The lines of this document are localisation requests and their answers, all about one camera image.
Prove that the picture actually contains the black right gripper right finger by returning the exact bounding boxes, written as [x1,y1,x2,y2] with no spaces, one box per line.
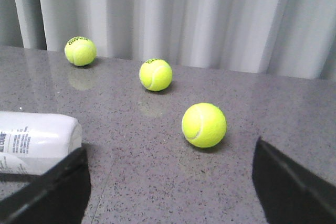
[251,138,335,223]

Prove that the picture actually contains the white blue Wilson tennis can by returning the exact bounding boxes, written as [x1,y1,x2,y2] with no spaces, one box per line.
[1,111,82,175]

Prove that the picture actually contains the yellow tennis ball left rear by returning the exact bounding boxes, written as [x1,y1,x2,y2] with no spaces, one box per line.
[64,36,97,67]

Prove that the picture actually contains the white pleated curtain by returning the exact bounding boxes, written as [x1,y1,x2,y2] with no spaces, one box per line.
[1,0,335,80]

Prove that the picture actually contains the yellow tennis ball right rear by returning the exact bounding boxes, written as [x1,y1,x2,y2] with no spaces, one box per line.
[182,103,227,148]

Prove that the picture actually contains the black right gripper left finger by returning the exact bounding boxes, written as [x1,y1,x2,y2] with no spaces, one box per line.
[1,147,91,223]

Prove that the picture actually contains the yellow tennis ball centre rear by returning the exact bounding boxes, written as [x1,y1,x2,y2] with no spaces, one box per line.
[139,59,173,92]

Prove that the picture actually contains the yellow tennis ball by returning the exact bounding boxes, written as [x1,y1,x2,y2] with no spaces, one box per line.
[139,59,173,92]
[182,103,227,148]
[64,36,97,67]

